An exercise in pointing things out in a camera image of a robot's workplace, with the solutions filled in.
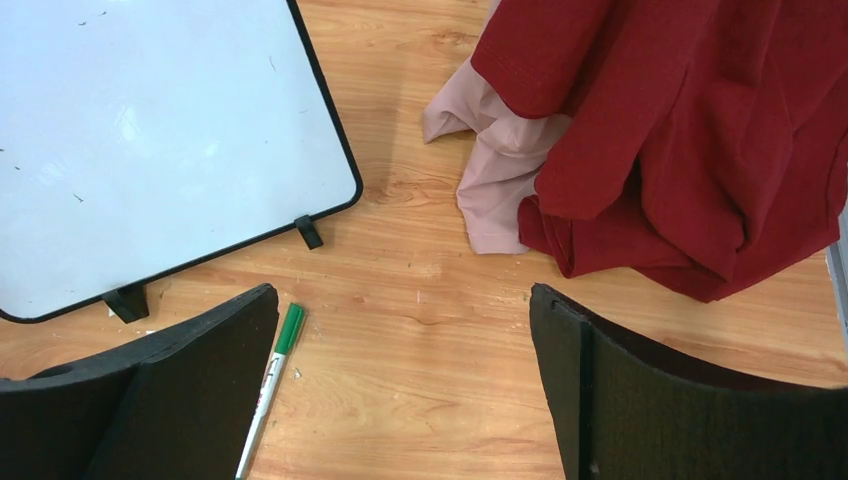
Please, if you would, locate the red shirt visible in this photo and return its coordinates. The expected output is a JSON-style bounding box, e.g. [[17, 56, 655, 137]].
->
[[471, 1, 847, 302]]

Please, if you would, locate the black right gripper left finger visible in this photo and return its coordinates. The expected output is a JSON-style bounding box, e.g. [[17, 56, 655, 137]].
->
[[1, 284, 279, 479]]

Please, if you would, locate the white whiteboard black frame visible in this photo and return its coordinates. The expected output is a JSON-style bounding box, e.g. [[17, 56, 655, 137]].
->
[[1, 1, 363, 324]]

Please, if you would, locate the pink garment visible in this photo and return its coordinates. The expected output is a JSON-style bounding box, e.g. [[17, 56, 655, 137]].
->
[[422, 1, 571, 254]]

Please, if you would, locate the green marker cap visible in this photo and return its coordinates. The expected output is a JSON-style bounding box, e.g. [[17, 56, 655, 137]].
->
[[274, 303, 305, 356]]

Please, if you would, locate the white whiteboard marker pen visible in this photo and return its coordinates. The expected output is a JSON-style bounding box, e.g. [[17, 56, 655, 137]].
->
[[234, 302, 307, 480]]

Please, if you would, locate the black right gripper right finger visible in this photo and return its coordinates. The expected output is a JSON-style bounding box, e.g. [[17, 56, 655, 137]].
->
[[529, 284, 847, 479]]

